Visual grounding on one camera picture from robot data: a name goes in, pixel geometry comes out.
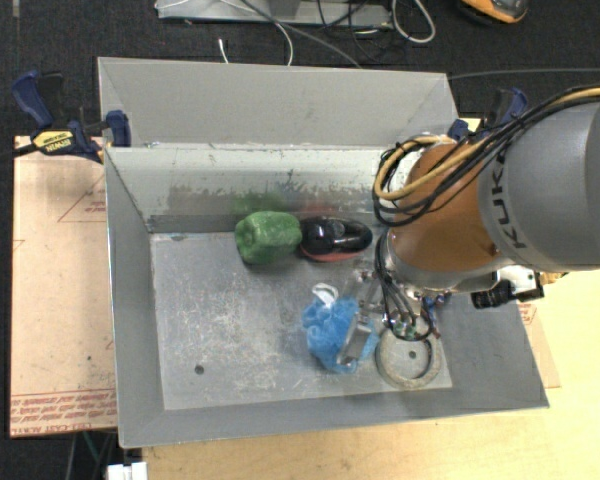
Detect blue mesh bath sponge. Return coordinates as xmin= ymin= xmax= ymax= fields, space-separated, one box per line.
xmin=301 ymin=282 xmax=382 ymax=375

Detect grey round ring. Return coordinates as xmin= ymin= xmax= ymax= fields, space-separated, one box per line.
xmin=374 ymin=328 xmax=444 ymax=390

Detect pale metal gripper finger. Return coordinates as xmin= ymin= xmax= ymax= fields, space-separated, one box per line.
xmin=337 ymin=313 xmax=373 ymax=366
xmin=345 ymin=273 xmax=368 ymax=316

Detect grey metal bin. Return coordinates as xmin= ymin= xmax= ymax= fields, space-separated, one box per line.
xmin=97 ymin=56 xmax=551 ymax=450

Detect black and red sunglasses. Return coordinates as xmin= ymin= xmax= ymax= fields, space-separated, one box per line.
xmin=298 ymin=217 xmax=374 ymax=264

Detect black cylinder on white bracket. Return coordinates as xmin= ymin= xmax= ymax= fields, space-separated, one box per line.
xmin=470 ymin=266 xmax=546 ymax=312

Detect green toy bell pepper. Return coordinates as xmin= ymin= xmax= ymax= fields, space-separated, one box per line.
xmin=234 ymin=210 xmax=304 ymax=265

